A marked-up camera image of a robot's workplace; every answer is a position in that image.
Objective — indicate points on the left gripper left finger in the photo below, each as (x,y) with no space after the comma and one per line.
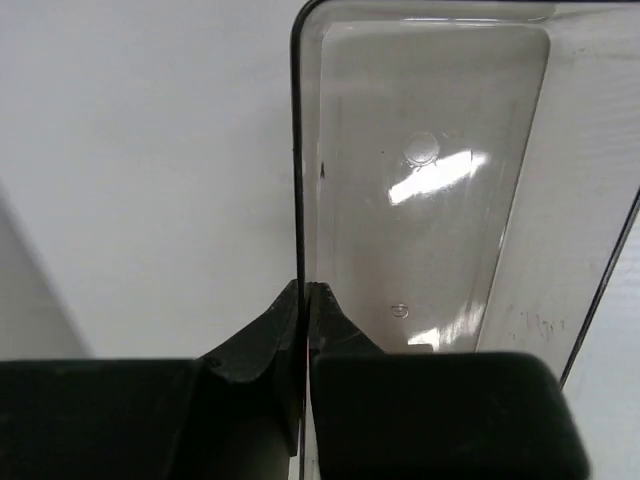
(232,413)

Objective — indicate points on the clear plastic box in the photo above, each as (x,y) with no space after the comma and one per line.
(466,172)

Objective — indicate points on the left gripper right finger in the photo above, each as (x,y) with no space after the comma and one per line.
(377,415)

